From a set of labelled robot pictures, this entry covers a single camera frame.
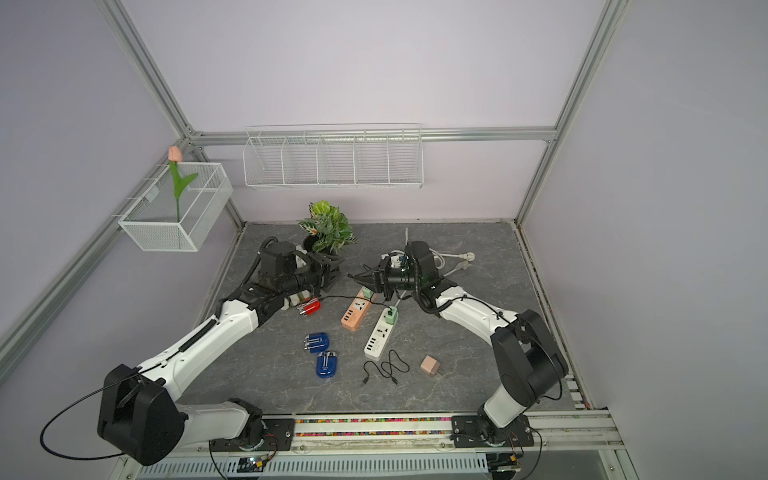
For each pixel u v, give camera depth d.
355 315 0.91
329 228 0.86
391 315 0.87
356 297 0.96
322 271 0.70
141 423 0.40
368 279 0.75
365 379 0.83
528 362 0.45
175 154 0.83
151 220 0.79
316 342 0.87
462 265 1.05
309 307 0.94
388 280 0.72
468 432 0.74
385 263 0.73
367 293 0.93
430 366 0.83
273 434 0.74
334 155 0.98
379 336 0.87
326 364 0.82
